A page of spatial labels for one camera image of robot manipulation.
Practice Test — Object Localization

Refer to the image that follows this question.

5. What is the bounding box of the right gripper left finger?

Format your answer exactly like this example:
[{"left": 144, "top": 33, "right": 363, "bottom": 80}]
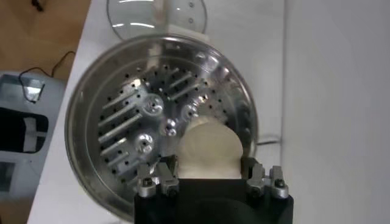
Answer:
[{"left": 135, "top": 155, "right": 180, "bottom": 198}]

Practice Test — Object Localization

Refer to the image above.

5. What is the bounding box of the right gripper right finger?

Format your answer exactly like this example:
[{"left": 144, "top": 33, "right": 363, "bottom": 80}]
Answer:
[{"left": 240, "top": 156, "right": 289, "bottom": 199}]

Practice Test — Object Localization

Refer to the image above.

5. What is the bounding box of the round glass pot lid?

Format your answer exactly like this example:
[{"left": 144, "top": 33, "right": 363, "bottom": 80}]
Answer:
[{"left": 105, "top": 0, "right": 208, "bottom": 42}]

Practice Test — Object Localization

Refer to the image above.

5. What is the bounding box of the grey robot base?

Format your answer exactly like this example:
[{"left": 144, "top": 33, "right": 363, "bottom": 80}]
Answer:
[{"left": 0, "top": 71, "right": 66, "bottom": 201}]

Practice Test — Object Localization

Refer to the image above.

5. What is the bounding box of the stainless steel steamer basket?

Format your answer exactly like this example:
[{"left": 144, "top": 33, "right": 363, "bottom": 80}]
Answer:
[{"left": 64, "top": 26, "right": 259, "bottom": 223}]

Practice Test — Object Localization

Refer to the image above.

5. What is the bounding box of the thin black floor cable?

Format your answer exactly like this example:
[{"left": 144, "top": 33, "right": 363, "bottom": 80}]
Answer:
[{"left": 18, "top": 51, "right": 77, "bottom": 104}]

